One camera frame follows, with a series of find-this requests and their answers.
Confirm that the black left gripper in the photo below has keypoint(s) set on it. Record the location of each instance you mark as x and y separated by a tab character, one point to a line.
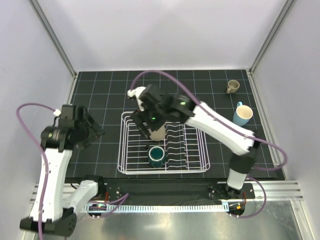
95	129

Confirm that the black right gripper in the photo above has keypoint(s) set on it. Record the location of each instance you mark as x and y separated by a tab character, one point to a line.
138	116

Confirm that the beige paper cup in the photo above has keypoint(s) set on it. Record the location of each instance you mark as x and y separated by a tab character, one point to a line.
158	135

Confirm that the dark green mug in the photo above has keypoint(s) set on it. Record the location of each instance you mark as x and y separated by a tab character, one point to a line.
156	156

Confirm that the blue mug cream inside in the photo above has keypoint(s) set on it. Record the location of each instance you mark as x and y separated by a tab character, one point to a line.
242	114

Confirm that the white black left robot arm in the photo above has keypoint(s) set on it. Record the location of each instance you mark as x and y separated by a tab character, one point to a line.
73	127

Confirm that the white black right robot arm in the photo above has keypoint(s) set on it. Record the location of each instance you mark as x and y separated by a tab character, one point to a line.
155	108

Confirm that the black grid mat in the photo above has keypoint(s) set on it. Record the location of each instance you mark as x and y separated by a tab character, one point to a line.
104	94

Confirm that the small beige mug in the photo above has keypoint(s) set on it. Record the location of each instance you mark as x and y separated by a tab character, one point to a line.
232	86

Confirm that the white wire dish rack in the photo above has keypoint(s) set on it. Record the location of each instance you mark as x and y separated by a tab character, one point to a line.
185	149

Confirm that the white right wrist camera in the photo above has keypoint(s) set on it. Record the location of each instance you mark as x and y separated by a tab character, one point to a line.
135	94

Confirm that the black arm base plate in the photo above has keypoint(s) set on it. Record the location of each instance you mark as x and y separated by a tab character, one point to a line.
176	189

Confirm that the perforated metal cable duct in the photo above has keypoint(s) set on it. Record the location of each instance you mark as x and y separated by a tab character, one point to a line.
148	209

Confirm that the aluminium frame post left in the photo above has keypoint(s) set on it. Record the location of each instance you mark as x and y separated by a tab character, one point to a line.
52	35

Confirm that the aluminium frame post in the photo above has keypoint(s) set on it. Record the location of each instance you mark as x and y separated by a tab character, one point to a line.
52	35
284	12

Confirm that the aluminium frame post right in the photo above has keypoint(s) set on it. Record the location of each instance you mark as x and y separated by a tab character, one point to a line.
284	12

